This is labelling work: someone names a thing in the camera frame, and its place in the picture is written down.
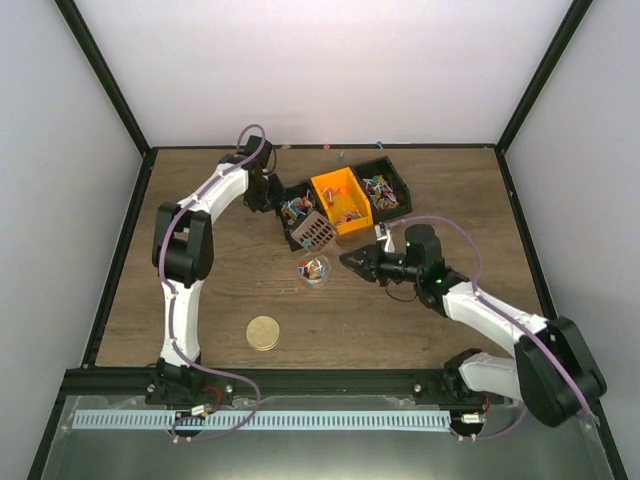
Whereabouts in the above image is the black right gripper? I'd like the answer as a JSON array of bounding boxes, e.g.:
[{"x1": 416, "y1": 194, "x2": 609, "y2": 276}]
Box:
[{"x1": 340, "y1": 242, "x2": 422, "y2": 288}]

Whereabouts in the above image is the black candy bin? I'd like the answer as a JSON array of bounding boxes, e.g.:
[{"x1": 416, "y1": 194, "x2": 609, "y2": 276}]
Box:
[
  {"x1": 275, "y1": 180, "x2": 320, "y2": 252},
  {"x1": 351, "y1": 156, "x2": 412, "y2": 223}
]

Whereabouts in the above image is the clear round container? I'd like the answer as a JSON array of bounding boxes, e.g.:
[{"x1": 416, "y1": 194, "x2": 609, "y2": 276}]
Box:
[{"x1": 297, "y1": 253, "x2": 331, "y2": 289}]

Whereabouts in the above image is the brown plastic scoop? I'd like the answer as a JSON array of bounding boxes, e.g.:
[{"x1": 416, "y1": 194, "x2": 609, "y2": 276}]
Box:
[{"x1": 291, "y1": 211, "x2": 344, "y2": 256}]

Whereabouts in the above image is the orange candy bin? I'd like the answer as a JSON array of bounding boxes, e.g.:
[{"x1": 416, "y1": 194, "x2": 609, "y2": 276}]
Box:
[{"x1": 311, "y1": 167, "x2": 373, "y2": 236}]

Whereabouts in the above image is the gold round lid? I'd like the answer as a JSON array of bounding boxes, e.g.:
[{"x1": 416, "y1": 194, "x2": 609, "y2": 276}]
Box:
[{"x1": 246, "y1": 315, "x2": 280, "y2": 351}]

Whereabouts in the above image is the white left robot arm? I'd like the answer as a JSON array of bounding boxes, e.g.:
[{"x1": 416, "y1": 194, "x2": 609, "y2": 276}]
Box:
[{"x1": 152, "y1": 134, "x2": 283, "y2": 404}]

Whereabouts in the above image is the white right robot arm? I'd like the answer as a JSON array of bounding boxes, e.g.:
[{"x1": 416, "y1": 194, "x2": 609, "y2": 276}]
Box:
[{"x1": 339, "y1": 223, "x2": 607, "y2": 427}]

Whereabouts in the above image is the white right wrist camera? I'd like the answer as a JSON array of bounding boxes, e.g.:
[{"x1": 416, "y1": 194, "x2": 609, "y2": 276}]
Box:
[{"x1": 374, "y1": 222, "x2": 395, "y2": 253}]

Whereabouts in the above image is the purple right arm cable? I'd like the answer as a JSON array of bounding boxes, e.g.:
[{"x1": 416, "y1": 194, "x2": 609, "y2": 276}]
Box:
[{"x1": 389, "y1": 215, "x2": 594, "y2": 442}]

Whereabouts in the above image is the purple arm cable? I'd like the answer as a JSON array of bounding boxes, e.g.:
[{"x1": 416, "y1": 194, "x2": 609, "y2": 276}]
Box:
[
  {"x1": 157, "y1": 123, "x2": 266, "y2": 444},
  {"x1": 389, "y1": 215, "x2": 594, "y2": 442}
]

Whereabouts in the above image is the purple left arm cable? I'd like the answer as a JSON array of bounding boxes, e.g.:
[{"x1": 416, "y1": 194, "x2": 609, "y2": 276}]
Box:
[{"x1": 157, "y1": 123, "x2": 266, "y2": 444}]

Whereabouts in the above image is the light blue slotted cable duct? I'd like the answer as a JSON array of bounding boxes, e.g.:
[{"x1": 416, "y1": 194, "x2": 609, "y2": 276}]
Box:
[{"x1": 71, "y1": 409, "x2": 451, "y2": 432}]

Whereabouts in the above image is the black front mounting rail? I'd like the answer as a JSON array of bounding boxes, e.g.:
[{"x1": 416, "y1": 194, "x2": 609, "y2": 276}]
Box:
[{"x1": 60, "y1": 367, "x2": 489, "y2": 407}]

